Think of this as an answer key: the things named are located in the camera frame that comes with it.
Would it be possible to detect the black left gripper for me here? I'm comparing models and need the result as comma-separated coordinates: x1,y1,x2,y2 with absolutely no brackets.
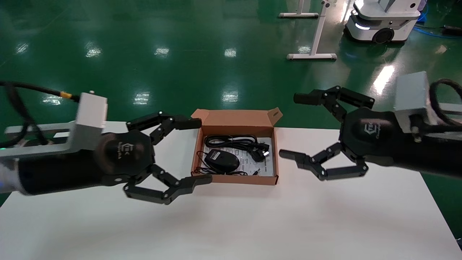
95,111,213,205

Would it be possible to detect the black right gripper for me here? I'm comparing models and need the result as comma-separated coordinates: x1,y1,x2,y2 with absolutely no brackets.
279,86,401,181

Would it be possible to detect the black wired computer mouse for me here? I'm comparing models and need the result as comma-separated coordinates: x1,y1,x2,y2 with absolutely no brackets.
195,149,261,176

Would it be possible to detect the black power cable with plug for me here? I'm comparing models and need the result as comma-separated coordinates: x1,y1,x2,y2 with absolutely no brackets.
204,134,270,162

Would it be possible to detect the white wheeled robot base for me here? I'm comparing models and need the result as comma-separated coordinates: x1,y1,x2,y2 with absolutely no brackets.
345,0,422,44

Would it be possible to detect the brown cardboard box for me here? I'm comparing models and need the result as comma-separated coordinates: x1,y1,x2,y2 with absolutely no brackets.
190,107,283,186

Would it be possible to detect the white printed instruction sheet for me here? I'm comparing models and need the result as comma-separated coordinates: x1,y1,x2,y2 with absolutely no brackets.
202,136,273,177

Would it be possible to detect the white table leg long foot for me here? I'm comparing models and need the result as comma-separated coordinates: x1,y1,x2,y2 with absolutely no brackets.
286,0,337,60

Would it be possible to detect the white table leg short foot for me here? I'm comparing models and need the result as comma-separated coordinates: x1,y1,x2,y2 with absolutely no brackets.
279,0,319,18

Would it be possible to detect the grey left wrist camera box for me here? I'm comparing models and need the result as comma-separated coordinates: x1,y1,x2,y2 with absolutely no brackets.
75,91,109,145

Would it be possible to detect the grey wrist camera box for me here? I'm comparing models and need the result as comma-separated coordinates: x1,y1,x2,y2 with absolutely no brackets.
75,91,109,145
394,71,433,134

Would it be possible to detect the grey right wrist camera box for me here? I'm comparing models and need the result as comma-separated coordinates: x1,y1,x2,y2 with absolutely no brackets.
394,71,433,134

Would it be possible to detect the black right camera cable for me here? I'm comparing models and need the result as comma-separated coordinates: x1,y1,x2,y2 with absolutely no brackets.
430,79,462,127

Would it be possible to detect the black camera cable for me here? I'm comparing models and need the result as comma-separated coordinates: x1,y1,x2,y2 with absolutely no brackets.
0,81,80,147
430,79,462,127

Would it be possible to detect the grey right camera bracket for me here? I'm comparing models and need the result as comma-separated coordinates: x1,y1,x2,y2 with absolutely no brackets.
435,103,462,117

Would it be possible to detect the grey camera bracket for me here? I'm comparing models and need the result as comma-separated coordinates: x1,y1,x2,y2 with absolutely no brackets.
435,103,462,117
0,121,95,158

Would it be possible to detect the grey left camera bracket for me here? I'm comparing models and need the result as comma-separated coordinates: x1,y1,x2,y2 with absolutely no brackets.
0,121,95,158

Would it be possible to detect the blue floor cable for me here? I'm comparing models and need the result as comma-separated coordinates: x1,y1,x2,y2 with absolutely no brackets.
413,0,462,39

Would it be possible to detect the black left camera cable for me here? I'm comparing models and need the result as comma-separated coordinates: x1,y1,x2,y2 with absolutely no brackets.
0,81,80,147

